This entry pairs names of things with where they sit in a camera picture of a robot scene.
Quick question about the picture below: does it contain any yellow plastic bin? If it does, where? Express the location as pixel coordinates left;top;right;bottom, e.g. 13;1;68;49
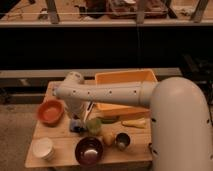
95;69;157;117

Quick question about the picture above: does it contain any wooden table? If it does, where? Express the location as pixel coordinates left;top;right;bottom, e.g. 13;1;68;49
24;80;154;169

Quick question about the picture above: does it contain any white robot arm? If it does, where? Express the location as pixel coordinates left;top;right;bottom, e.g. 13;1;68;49
54;72;213;171

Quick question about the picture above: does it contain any small metal cup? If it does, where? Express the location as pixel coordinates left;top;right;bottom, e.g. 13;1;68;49
115;133;131;150

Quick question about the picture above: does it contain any blue sponge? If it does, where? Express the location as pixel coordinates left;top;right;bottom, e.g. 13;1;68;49
69;119;87;133

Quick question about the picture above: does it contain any yellow potato toy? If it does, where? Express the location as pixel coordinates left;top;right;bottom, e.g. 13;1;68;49
102;133;115;147

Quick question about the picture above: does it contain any dark purple bowl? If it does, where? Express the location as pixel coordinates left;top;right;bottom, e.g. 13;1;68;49
75;137;103;166

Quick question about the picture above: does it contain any white handled brush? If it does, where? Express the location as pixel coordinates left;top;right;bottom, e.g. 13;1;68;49
83;102;94;122

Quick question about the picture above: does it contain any green cucumber toy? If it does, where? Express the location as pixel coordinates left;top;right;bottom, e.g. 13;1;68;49
97;116;119;124

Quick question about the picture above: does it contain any red orange bowl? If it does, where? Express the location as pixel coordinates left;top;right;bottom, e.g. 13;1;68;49
36;99;64;126

